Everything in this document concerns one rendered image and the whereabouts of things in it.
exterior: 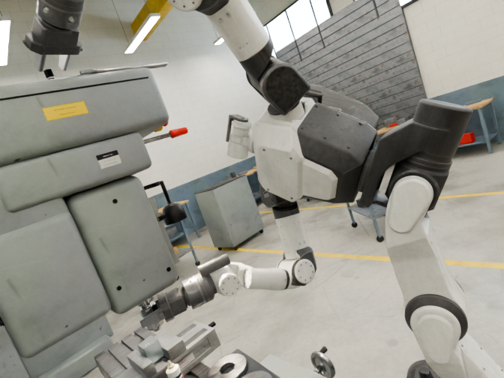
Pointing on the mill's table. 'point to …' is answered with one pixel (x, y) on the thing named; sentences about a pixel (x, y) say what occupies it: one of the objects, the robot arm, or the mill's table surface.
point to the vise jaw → (171, 344)
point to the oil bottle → (173, 370)
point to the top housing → (77, 112)
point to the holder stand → (238, 367)
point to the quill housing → (123, 241)
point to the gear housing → (71, 171)
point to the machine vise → (139, 364)
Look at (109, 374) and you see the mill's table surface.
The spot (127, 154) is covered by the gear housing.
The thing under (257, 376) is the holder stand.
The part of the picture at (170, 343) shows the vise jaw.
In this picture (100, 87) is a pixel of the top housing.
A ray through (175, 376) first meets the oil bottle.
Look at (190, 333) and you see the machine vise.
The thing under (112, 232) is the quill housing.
